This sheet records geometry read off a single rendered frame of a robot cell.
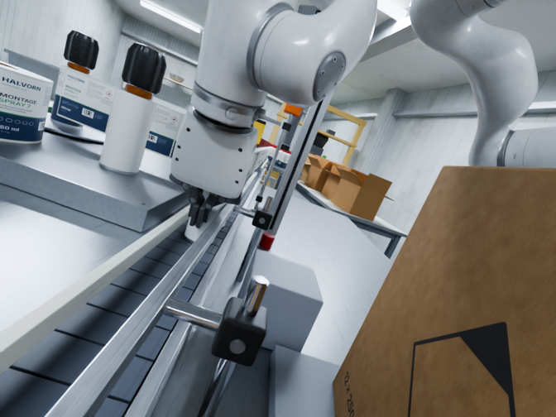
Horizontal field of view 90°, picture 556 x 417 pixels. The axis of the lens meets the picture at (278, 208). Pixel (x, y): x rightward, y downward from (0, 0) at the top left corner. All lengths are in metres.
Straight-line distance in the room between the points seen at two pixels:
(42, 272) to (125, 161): 0.39
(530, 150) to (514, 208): 0.59
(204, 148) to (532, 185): 0.31
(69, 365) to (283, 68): 0.29
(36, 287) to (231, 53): 0.34
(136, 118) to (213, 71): 0.46
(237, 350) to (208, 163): 0.24
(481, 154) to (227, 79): 0.64
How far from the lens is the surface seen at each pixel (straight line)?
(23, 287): 0.43
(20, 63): 2.76
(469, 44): 0.69
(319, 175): 3.19
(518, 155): 0.81
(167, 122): 0.97
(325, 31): 0.28
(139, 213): 0.59
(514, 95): 0.72
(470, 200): 0.25
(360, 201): 2.45
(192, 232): 0.48
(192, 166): 0.38
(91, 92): 1.09
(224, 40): 0.32
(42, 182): 0.68
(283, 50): 0.28
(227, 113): 0.33
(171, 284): 0.22
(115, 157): 0.78
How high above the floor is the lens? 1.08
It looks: 12 degrees down
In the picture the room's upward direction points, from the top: 22 degrees clockwise
